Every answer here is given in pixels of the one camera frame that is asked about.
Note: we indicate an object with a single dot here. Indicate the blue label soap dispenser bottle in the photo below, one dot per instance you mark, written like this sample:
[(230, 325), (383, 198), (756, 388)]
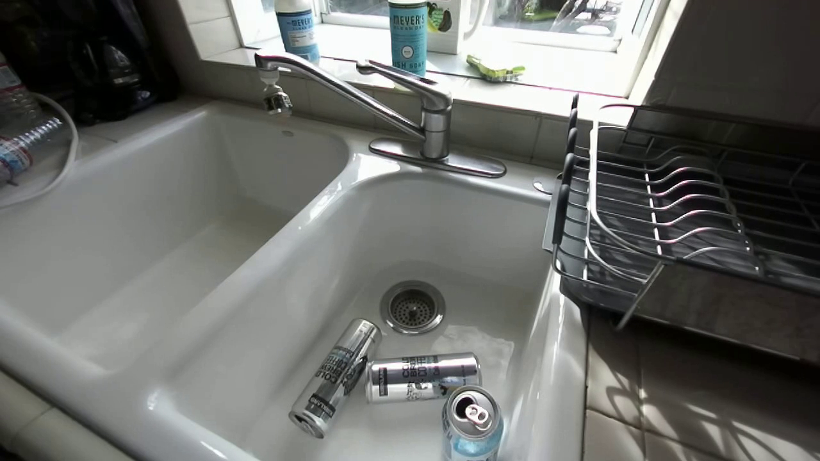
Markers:
[(297, 28), (407, 39)]

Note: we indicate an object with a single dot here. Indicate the small basin metal drain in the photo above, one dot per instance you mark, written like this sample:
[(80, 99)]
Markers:
[(412, 304)]

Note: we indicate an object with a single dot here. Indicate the chrome sink faucet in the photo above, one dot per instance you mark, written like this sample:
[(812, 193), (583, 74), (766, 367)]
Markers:
[(431, 119)]

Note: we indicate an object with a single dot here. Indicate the silver drink can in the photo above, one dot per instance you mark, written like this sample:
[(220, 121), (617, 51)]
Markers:
[(422, 376), (334, 375)]

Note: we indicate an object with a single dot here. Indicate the white double basin sink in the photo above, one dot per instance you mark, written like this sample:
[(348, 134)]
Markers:
[(256, 272)]

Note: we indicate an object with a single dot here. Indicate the blue drink can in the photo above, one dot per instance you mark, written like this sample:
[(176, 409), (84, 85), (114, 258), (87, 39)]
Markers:
[(472, 422)]

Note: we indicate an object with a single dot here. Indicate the white carton brush holder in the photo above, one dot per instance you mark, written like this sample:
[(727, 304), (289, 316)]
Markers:
[(446, 25)]

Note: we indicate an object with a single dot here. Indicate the metal dish rack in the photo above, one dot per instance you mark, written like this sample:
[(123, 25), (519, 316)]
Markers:
[(683, 221)]

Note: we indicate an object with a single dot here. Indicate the clear glass object left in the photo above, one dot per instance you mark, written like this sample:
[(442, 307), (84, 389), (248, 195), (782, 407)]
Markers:
[(66, 162)]

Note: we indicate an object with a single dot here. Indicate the black countertop appliance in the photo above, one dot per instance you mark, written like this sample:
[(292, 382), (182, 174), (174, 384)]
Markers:
[(84, 51)]

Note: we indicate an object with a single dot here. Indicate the clear plastic water bottle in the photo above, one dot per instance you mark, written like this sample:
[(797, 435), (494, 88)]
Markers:
[(21, 128)]

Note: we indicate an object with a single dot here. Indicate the white window frame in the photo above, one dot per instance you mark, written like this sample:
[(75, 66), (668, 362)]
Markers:
[(554, 51)]

